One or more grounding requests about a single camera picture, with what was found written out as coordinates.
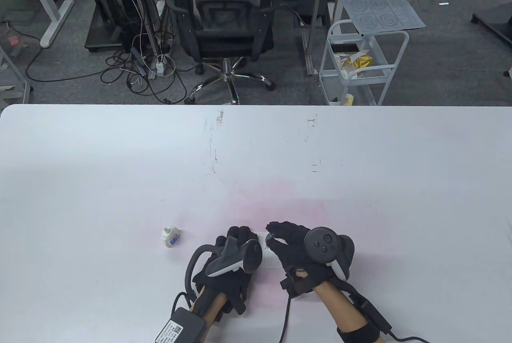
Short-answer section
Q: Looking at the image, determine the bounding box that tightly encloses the person's left hand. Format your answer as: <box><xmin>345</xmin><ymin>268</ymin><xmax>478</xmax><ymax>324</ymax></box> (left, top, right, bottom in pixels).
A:
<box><xmin>192</xmin><ymin>226</ymin><xmax>260</xmax><ymax>315</ymax></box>

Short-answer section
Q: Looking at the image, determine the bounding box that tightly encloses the person's right hand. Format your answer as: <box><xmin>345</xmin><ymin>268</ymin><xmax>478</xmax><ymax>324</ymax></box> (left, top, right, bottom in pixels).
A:
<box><xmin>266</xmin><ymin>221</ymin><xmax>340</xmax><ymax>299</ymax></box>

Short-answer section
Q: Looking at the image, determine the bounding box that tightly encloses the lined paper with black text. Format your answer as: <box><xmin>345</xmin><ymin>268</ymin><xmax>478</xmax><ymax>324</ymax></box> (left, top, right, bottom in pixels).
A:
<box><xmin>250</xmin><ymin>231</ymin><xmax>282</xmax><ymax>269</ymax></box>

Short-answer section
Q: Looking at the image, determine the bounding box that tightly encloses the white correction fluid bottle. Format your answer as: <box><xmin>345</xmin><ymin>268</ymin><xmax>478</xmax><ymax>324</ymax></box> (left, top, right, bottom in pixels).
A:
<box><xmin>162</xmin><ymin>227</ymin><xmax>180</xmax><ymax>247</ymax></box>

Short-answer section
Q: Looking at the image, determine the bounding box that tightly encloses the person's left forearm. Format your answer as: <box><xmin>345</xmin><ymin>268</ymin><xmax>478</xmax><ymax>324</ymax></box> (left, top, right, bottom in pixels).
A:
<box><xmin>190</xmin><ymin>285</ymin><xmax>226</xmax><ymax>343</ymax></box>

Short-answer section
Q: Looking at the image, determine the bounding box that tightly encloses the person's right forearm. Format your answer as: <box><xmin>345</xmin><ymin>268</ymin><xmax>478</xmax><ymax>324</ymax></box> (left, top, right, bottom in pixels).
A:
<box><xmin>312</xmin><ymin>281</ymin><xmax>378</xmax><ymax>343</ymax></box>

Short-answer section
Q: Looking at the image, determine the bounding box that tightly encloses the black and white controller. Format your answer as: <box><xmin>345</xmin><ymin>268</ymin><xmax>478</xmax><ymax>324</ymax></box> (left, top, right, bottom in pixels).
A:
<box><xmin>185</xmin><ymin>237</ymin><xmax>263</xmax><ymax>291</ymax></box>
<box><xmin>304</xmin><ymin>227</ymin><xmax>356</xmax><ymax>281</ymax></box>

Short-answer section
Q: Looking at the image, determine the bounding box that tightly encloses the black wrist pack with label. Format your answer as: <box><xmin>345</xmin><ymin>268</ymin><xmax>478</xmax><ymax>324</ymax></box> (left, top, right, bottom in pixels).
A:
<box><xmin>154</xmin><ymin>307</ymin><xmax>208</xmax><ymax>343</ymax></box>

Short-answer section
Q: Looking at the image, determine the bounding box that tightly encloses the white rolling cart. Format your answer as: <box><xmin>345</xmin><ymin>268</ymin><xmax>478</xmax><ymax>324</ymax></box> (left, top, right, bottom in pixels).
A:
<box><xmin>318</xmin><ymin>19</ymin><xmax>410</xmax><ymax>106</ymax></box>

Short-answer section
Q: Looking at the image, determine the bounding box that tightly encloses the yellow packet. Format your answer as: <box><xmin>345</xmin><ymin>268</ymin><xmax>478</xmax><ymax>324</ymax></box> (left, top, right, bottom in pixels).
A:
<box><xmin>344</xmin><ymin>50</ymin><xmax>374</xmax><ymax>69</ymax></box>

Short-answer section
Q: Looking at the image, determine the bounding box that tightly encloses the black mesh office chair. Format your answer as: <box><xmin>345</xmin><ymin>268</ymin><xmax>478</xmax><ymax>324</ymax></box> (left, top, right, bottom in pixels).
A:
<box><xmin>164</xmin><ymin>0</ymin><xmax>280</xmax><ymax>105</ymax></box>

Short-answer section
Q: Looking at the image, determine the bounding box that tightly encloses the black box on floor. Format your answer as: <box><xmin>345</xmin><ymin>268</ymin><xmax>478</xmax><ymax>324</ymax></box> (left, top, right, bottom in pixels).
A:
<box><xmin>298</xmin><ymin>0</ymin><xmax>328</xmax><ymax>19</ymax></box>

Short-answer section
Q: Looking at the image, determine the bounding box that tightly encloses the grey sheet with circle patterns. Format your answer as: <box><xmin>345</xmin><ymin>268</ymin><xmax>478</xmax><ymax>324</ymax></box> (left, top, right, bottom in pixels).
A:
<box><xmin>334</xmin><ymin>0</ymin><xmax>427</xmax><ymax>36</ymax></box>

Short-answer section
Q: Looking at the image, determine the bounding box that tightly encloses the black rolling base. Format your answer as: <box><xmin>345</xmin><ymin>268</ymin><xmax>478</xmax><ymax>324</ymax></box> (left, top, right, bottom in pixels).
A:
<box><xmin>85</xmin><ymin>15</ymin><xmax>132</xmax><ymax>53</ymax></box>

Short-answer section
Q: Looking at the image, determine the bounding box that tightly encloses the grey metal rack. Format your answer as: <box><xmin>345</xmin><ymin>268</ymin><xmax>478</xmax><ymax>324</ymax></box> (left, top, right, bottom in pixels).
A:
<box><xmin>0</xmin><ymin>45</ymin><xmax>32</xmax><ymax>104</ymax></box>

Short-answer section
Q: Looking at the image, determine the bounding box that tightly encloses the black floor platform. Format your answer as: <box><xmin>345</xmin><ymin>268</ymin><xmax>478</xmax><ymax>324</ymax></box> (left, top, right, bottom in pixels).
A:
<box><xmin>471</xmin><ymin>2</ymin><xmax>512</xmax><ymax>47</ymax></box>

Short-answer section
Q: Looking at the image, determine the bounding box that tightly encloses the black desk with white leg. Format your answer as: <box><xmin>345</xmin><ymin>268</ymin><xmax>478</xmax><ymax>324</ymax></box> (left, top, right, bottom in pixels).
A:
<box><xmin>21</xmin><ymin>0</ymin><xmax>88</xmax><ymax>48</ymax></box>

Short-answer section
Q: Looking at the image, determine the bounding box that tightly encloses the black glove cable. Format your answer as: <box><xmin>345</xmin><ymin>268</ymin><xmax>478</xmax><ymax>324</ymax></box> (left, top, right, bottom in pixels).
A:
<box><xmin>172</xmin><ymin>293</ymin><xmax>196</xmax><ymax>313</ymax></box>
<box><xmin>278</xmin><ymin>297</ymin><xmax>292</xmax><ymax>343</ymax></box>

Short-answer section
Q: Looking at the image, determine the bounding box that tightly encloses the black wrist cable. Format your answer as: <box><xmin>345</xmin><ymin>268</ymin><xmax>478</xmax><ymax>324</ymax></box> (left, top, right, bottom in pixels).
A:
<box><xmin>386</xmin><ymin>331</ymin><xmax>430</xmax><ymax>343</ymax></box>

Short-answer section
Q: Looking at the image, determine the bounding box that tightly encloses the tangle of floor cables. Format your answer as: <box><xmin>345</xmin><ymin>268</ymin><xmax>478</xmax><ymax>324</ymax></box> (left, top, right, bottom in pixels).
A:
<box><xmin>26</xmin><ymin>19</ymin><xmax>188</xmax><ymax>105</ymax></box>

